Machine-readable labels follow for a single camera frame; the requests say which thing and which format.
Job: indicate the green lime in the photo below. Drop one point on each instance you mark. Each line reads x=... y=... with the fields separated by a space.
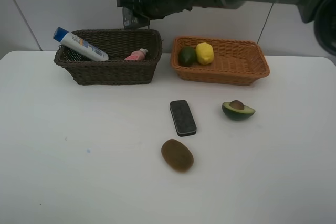
x=187 y=56

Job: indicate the pink white-capped bottle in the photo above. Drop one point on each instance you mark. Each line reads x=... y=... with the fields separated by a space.
x=138 y=55

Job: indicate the yellow lemon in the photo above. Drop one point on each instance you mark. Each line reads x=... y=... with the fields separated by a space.
x=205 y=53

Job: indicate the white blue-capped shampoo bottle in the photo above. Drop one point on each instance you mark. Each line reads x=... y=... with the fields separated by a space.
x=79 y=45

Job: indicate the black whiteboard eraser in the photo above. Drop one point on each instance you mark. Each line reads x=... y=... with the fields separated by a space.
x=183 y=119

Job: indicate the halved avocado with pit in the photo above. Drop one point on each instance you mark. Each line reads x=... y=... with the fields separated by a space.
x=237 y=111

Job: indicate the brown kiwi fruit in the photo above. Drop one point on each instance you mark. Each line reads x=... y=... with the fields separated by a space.
x=177 y=156

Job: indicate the dark green pump bottle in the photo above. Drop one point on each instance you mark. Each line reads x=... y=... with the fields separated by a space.
x=130 y=21

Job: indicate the dark brown wicker basket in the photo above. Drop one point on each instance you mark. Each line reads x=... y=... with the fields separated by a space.
x=118 y=44

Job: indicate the orange wicker basket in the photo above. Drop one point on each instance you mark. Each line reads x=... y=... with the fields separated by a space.
x=235 y=62

